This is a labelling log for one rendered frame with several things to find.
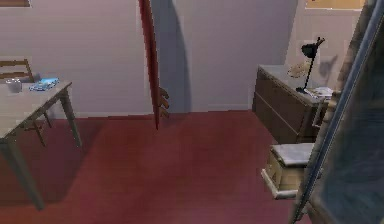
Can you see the grey cup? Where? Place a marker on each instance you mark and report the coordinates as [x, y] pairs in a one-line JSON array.
[[14, 85]]

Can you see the brown framed picture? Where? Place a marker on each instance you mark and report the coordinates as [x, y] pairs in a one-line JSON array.
[[14, 3]]

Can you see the orange framed picture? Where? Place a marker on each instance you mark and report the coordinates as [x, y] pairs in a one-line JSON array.
[[335, 3]]

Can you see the grey wooden table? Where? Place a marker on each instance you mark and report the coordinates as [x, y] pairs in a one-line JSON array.
[[20, 106]]

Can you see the beige round dish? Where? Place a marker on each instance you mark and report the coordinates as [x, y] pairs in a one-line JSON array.
[[298, 70]]

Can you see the brown wooden chair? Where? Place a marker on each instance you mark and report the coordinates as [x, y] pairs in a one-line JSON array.
[[15, 71]]

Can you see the dark framed mirror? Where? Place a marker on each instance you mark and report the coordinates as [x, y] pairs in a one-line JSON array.
[[353, 133]]

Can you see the beige small stool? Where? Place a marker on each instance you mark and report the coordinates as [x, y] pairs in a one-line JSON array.
[[290, 163]]

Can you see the white papers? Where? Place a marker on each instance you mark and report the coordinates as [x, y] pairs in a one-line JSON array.
[[319, 92]]

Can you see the brown chest of drawers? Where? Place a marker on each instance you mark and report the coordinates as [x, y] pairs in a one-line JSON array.
[[283, 106]]

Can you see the black desk lamp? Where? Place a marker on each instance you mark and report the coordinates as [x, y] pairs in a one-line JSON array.
[[310, 51]]

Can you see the red surfboard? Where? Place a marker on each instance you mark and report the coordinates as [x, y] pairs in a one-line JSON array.
[[150, 56]]

